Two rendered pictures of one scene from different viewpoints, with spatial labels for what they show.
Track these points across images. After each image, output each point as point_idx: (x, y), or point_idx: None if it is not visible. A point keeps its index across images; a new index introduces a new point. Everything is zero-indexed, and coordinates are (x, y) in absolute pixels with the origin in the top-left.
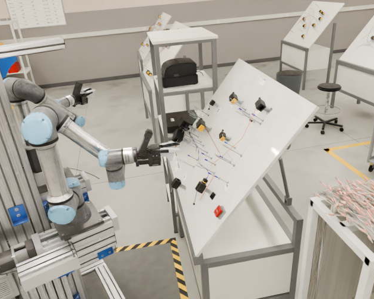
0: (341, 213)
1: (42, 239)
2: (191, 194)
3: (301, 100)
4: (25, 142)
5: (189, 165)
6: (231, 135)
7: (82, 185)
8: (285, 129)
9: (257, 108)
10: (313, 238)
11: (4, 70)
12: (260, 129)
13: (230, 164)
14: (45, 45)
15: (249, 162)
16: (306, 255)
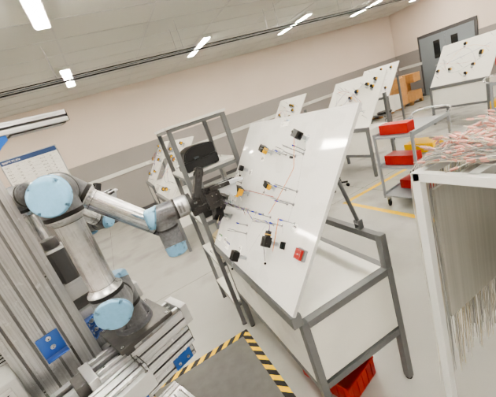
0: (467, 161)
1: (95, 369)
2: (256, 259)
3: (338, 109)
4: (42, 246)
5: (240, 235)
6: (275, 183)
7: None
8: (335, 139)
9: (296, 138)
10: (430, 223)
11: None
12: (305, 158)
13: (289, 203)
14: (42, 120)
15: (310, 191)
16: (428, 249)
